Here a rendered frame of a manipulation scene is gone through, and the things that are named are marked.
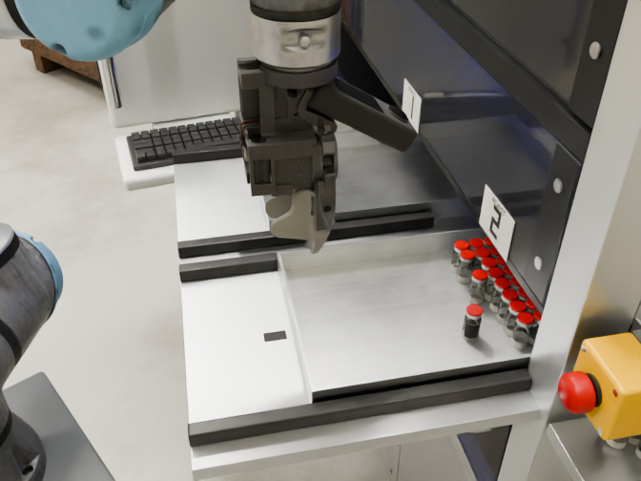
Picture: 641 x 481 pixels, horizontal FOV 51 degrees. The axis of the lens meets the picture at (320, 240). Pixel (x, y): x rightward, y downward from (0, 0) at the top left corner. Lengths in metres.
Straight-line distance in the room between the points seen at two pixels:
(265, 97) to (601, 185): 0.31
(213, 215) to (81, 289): 1.37
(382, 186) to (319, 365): 0.43
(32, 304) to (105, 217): 1.92
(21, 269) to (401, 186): 0.63
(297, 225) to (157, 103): 0.95
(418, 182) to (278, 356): 0.47
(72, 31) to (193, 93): 1.14
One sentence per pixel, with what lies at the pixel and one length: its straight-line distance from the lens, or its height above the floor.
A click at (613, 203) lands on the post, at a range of 0.64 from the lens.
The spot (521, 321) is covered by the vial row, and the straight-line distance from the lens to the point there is 0.86.
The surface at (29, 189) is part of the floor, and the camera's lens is 3.05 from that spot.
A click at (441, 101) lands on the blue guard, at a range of 1.00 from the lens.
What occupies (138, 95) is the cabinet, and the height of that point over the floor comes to 0.88.
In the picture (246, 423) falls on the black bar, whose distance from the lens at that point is 0.76.
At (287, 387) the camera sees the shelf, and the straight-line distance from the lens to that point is 0.82.
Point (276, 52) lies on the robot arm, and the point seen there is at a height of 1.30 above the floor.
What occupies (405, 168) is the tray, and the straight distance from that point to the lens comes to 1.22.
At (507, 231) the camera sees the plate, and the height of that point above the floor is 1.03.
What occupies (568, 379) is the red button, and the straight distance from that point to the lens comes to 0.69.
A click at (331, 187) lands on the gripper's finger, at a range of 0.61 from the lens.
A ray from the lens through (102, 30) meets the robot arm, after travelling 0.43.
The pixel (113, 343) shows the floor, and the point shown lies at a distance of 2.19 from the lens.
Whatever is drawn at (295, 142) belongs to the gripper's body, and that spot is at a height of 1.22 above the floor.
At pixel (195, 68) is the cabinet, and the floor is 0.92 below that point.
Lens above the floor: 1.50
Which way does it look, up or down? 37 degrees down
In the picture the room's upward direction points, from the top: straight up
